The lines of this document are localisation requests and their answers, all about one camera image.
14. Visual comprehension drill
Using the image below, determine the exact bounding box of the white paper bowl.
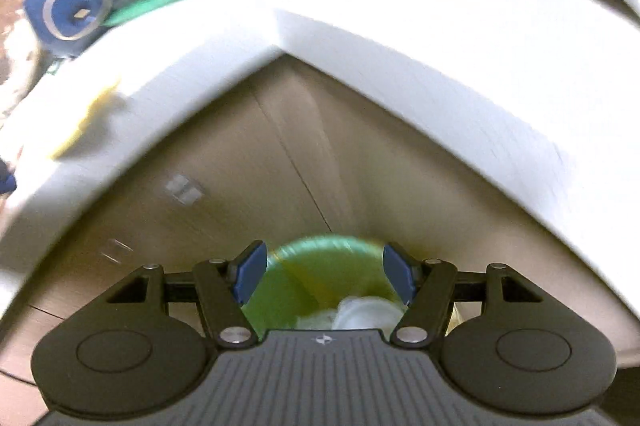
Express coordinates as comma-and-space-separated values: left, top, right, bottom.
332, 296, 405, 335

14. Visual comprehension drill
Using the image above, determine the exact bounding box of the green lined trash bin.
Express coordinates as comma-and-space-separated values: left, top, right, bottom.
243, 234, 407, 338

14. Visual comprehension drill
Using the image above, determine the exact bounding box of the yellow round sponge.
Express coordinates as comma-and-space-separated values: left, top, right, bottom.
47, 86, 122, 159

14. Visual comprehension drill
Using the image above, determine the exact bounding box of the round wooden cutting board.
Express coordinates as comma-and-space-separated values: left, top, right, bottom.
0, 0, 41, 123

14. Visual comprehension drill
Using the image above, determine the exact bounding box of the upper cabinet handle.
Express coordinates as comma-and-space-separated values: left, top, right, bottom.
165, 173, 203, 206

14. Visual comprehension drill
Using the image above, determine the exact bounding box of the cabinet handle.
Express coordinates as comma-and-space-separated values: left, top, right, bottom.
99, 238, 136, 265
165, 173, 203, 206

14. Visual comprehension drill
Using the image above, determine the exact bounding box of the lower cabinet handle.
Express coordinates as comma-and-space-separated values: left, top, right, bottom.
99, 238, 136, 265

